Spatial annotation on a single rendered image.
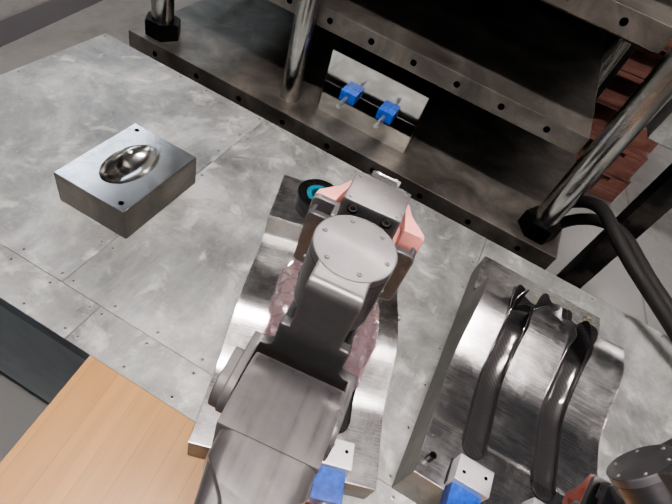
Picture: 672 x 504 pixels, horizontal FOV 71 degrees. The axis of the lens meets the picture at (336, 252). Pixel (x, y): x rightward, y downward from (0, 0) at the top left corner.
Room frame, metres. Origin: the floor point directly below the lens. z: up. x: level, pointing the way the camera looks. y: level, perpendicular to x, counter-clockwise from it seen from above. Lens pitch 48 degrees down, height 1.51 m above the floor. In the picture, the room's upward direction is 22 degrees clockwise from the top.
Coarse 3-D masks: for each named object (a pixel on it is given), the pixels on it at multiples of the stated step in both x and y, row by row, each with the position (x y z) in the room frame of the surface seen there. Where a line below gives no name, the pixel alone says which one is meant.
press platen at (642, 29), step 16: (544, 0) 1.08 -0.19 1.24; (560, 0) 1.07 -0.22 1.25; (576, 0) 1.07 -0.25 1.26; (592, 0) 1.06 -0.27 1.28; (608, 0) 1.06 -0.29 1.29; (624, 0) 1.08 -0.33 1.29; (640, 0) 1.13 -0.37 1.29; (656, 0) 1.18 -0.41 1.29; (592, 16) 1.06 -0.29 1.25; (608, 16) 1.06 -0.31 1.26; (624, 16) 1.05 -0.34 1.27; (640, 16) 1.05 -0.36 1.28; (656, 16) 1.06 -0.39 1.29; (624, 32) 1.05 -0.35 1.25; (640, 32) 1.04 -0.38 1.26; (656, 32) 1.04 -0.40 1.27; (656, 48) 1.04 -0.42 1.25
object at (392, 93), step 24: (336, 48) 1.14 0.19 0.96; (360, 48) 1.19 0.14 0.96; (336, 72) 1.13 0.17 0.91; (360, 72) 1.12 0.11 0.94; (384, 72) 1.12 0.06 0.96; (408, 72) 1.17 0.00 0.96; (336, 96) 1.13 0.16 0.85; (360, 96) 1.11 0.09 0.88; (384, 96) 1.10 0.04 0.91; (408, 96) 1.10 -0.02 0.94; (432, 96) 1.15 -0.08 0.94; (360, 120) 1.11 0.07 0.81; (408, 120) 1.09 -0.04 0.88; (408, 144) 1.11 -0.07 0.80
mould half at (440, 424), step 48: (480, 288) 0.60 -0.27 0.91; (528, 288) 0.70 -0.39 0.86; (480, 336) 0.50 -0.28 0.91; (528, 336) 0.52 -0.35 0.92; (432, 384) 0.43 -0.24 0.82; (528, 384) 0.45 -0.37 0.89; (432, 432) 0.31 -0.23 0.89; (528, 432) 0.38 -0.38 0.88; (576, 432) 0.41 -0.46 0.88; (432, 480) 0.25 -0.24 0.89; (528, 480) 0.30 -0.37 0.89; (576, 480) 0.33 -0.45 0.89
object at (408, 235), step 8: (408, 208) 0.37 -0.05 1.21; (408, 216) 0.35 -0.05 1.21; (400, 224) 0.36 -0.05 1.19; (408, 224) 0.33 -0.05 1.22; (416, 224) 0.34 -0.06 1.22; (400, 232) 0.33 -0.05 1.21; (408, 232) 0.31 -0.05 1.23; (416, 232) 0.32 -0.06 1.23; (392, 240) 0.35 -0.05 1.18; (400, 240) 0.31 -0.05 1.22; (408, 240) 0.31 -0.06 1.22; (416, 240) 0.31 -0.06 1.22; (408, 248) 0.31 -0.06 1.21; (416, 248) 0.31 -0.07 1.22
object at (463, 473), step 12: (456, 468) 0.27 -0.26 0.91; (468, 468) 0.27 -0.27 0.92; (480, 468) 0.28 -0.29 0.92; (444, 480) 0.26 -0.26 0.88; (456, 480) 0.25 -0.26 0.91; (468, 480) 0.26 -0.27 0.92; (480, 480) 0.26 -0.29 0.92; (492, 480) 0.27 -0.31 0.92; (444, 492) 0.24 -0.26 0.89; (456, 492) 0.24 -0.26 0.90; (468, 492) 0.25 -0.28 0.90; (480, 492) 0.25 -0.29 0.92
